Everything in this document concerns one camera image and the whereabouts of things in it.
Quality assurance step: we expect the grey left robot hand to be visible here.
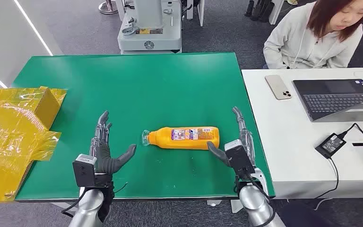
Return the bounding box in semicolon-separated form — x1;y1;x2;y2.
89;110;138;175

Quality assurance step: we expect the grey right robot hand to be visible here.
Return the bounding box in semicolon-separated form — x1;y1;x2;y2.
207;106;257;167

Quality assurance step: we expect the orange plastic bottle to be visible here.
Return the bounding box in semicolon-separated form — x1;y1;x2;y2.
141;126;220;151

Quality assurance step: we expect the beige smartphone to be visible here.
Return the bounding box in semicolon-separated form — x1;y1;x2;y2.
265;74;292;101

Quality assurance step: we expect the black power adapter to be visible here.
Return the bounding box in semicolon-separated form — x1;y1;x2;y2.
315;133;347;159

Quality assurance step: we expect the dark grey laptop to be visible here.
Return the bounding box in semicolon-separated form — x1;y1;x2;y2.
292;79;363;122

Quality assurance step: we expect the yellow taped cardboard box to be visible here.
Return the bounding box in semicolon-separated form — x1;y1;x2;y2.
0;86;68;202

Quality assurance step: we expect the person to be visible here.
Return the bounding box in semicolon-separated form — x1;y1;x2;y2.
263;0;363;70

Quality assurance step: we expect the white machine base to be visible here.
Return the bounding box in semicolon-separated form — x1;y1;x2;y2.
117;0;183;54

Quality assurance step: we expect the white furniture panel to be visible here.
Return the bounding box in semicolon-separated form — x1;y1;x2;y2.
186;0;205;27

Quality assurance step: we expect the round metal stand base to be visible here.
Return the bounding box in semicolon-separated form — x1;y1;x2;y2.
98;0;119;15

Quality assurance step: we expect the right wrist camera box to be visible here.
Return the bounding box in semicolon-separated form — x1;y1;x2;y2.
224;140;256;181

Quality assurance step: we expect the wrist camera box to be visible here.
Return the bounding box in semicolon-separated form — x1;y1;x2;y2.
72;154;97;188
224;140;256;181

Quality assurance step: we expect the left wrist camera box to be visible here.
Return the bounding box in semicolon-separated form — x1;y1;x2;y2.
72;154;97;188

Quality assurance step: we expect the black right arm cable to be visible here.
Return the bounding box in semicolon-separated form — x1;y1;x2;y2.
234;175;277;227

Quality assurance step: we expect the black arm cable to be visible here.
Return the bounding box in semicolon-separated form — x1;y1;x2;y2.
234;175;277;227
60;188;87;218

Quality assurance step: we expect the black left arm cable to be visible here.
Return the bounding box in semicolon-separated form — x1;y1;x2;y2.
60;188;87;218

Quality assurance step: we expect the white floor cable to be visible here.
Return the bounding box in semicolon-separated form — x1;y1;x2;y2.
313;198;334;211

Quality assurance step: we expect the black adapter mains cable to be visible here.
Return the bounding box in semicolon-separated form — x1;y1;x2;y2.
313;157;340;200

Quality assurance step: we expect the black adapter output cable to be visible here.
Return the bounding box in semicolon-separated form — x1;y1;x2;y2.
338;123;363;147

